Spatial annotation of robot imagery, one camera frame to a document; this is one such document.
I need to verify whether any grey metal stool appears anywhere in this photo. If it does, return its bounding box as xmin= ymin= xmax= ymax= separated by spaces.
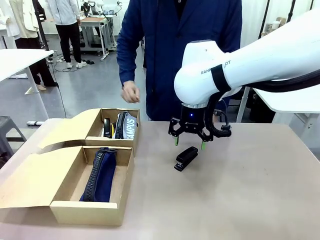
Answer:
xmin=0 ymin=115 xmax=28 ymax=157

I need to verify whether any white side table angled corner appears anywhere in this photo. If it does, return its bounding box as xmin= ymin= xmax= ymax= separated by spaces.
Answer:
xmin=236 ymin=84 xmax=320 ymax=141

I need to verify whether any person in blue coat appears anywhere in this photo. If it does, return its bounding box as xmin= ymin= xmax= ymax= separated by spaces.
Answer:
xmin=116 ymin=0 xmax=243 ymax=122

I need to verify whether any blue Campus pencil case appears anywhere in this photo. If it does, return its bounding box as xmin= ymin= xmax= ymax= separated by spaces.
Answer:
xmin=79 ymin=147 xmax=118 ymax=203

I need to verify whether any black strap on arm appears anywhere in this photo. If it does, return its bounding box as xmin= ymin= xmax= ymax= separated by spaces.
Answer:
xmin=211 ymin=64 xmax=232 ymax=93

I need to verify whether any person's right forearm blue sleeve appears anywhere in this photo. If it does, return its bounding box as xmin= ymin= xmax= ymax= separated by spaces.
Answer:
xmin=116 ymin=32 xmax=146 ymax=88

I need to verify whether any grey Campus pencil case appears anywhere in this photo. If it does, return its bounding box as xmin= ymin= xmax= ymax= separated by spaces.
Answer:
xmin=111 ymin=111 xmax=139 ymax=140

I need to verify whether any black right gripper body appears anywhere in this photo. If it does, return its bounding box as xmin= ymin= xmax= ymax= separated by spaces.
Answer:
xmin=180 ymin=106 xmax=208 ymax=134

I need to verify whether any black floor cable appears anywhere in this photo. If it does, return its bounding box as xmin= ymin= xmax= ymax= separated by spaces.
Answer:
xmin=51 ymin=59 xmax=68 ymax=119

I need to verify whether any black tripod stand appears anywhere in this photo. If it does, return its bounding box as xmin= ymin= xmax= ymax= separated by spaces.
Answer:
xmin=31 ymin=0 xmax=51 ymax=51

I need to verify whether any white table with white legs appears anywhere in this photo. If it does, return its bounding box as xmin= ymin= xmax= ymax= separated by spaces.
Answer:
xmin=0 ymin=48 xmax=55 ymax=127

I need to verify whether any person's right hand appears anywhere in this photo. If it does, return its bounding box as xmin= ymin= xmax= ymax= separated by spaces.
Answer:
xmin=120 ymin=79 xmax=141 ymax=104

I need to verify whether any grey workbench with wooden top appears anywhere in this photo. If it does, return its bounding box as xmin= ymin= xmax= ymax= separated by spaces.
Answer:
xmin=74 ymin=14 xmax=118 ymax=62

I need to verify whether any thin black pole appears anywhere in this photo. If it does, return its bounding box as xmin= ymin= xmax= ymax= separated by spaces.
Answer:
xmin=259 ymin=0 xmax=271 ymax=38

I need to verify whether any small cardboard box with lid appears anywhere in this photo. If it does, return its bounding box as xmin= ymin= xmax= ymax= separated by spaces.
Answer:
xmin=36 ymin=107 xmax=141 ymax=158

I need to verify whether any black cable hose on arm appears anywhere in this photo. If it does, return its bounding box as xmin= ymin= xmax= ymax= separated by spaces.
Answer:
xmin=204 ymin=70 xmax=320 ymax=139

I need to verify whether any person in white jacket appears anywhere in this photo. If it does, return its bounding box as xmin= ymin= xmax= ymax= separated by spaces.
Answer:
xmin=46 ymin=0 xmax=88 ymax=70

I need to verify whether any large cardboard box with lid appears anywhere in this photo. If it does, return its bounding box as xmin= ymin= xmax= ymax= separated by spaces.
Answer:
xmin=0 ymin=145 xmax=135 ymax=227

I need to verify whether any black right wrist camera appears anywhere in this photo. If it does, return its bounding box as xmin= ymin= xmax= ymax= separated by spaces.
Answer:
xmin=217 ymin=124 xmax=232 ymax=138

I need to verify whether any black rectangular stationery item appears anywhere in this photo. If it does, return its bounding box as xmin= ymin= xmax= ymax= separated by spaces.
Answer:
xmin=103 ymin=118 xmax=113 ymax=138

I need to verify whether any black stapler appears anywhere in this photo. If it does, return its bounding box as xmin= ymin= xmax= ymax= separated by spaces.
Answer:
xmin=173 ymin=146 xmax=199 ymax=173

